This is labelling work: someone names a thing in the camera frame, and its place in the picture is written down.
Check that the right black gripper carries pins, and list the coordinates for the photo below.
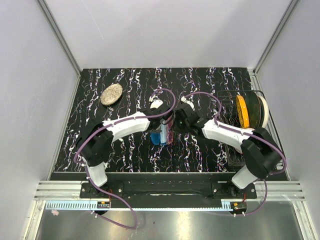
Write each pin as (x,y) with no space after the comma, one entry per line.
(176,118)

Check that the light blue cleaning cloth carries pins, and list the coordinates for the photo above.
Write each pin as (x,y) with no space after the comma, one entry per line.
(163,134)

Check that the blue glasses case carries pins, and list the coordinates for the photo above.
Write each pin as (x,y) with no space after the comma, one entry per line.
(155,136)

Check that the red frame sunglasses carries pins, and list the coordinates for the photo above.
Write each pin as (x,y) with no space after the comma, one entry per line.
(170,135)

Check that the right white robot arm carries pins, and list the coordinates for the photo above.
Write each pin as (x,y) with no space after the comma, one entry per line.
(212,132)

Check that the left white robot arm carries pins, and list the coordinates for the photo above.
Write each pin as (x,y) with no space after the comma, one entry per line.
(94,142)

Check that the speckled oval stone coaster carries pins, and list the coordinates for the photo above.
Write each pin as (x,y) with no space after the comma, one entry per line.
(111,94)

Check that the yellow plate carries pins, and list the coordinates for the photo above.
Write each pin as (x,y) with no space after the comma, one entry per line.
(242,112)

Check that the dark green plate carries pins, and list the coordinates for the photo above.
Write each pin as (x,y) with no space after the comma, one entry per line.
(254,109)

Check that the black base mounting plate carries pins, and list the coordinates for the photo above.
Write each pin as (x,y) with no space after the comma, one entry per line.
(191,193)

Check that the cream white plate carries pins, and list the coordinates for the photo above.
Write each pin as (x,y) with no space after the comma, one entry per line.
(264,111)

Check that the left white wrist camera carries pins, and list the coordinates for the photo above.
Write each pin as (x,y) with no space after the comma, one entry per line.
(154,102)

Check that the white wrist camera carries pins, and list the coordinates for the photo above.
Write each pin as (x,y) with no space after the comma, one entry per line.
(154,102)
(190,103)

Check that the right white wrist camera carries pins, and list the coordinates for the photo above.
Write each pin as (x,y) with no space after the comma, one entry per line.
(190,103)

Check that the black wire dish rack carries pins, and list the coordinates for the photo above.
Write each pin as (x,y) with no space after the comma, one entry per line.
(260,152)

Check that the white cable duct strip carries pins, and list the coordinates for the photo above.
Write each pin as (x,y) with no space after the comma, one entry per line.
(99,205)

